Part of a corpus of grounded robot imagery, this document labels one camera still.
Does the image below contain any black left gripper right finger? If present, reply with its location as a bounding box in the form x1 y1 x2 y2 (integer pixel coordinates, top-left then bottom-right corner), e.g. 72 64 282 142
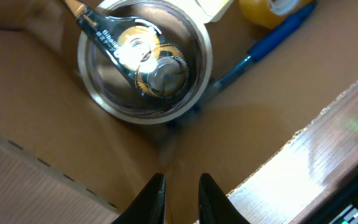
198 173 250 224

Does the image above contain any yellow sticky note pad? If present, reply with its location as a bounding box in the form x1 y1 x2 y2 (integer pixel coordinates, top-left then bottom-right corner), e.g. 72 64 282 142
167 0 234 24

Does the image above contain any yellow black correction tape dispenser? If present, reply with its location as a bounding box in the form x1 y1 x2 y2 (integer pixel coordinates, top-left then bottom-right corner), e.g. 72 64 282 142
62 0 190 98

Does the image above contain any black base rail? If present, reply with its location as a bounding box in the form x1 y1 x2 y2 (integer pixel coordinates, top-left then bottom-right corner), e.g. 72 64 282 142
301 172 358 224

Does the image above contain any cardboard box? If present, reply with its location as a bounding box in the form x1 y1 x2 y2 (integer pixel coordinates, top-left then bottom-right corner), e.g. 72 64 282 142
0 0 358 223

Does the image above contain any white masking tape roll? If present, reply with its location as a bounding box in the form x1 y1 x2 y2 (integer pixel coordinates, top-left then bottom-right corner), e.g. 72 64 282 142
78 1 213 125

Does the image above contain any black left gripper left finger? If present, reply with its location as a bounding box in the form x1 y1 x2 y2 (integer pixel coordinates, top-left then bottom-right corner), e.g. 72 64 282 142
112 173 166 224

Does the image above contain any blue ballpoint pen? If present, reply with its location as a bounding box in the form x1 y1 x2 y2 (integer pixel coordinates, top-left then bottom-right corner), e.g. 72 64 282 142
164 1 318 129

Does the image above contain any yellow clear tape roll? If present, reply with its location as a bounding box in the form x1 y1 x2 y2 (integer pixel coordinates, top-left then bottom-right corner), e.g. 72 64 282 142
239 0 314 29

